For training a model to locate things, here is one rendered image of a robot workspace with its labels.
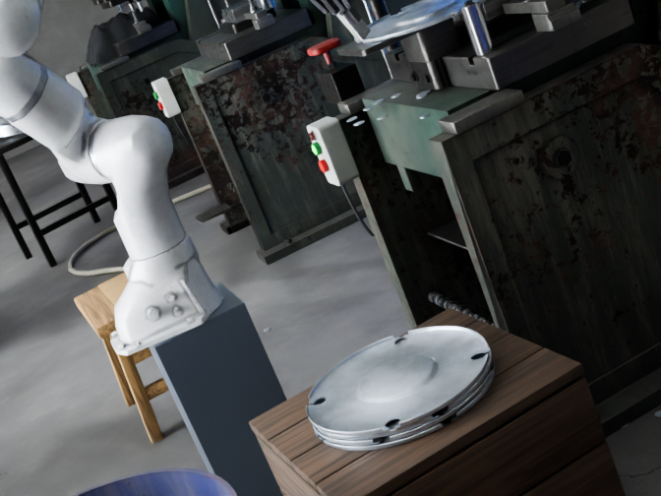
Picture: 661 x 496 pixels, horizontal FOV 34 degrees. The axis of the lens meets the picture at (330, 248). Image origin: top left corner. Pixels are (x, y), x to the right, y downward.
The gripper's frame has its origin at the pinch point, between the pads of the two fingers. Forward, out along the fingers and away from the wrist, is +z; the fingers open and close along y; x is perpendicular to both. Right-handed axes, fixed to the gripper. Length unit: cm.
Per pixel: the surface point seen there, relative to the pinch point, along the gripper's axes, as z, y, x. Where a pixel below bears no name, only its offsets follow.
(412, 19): 6.0, 7.2, 5.4
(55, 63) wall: 131, -604, 231
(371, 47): 2.2, 6.6, -5.7
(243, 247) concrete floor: 100, -165, 28
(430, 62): 13.4, 8.6, 1.3
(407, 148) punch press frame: 26.6, -2.6, -7.0
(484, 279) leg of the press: 38, 21, -30
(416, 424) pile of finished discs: 19, 43, -69
